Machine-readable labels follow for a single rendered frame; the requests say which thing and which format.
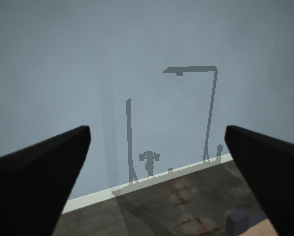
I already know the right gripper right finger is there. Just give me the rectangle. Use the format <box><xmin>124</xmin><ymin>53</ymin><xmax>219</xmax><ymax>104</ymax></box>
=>
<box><xmin>224</xmin><ymin>125</ymin><xmax>294</xmax><ymax>236</ymax></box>

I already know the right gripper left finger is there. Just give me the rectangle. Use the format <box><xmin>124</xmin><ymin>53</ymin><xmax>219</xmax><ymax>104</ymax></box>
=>
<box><xmin>0</xmin><ymin>125</ymin><xmax>91</xmax><ymax>236</ymax></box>

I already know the dark grey block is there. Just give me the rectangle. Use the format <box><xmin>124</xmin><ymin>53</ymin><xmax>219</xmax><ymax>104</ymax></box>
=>
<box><xmin>226</xmin><ymin>209</ymin><xmax>250</xmax><ymax>236</ymax></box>

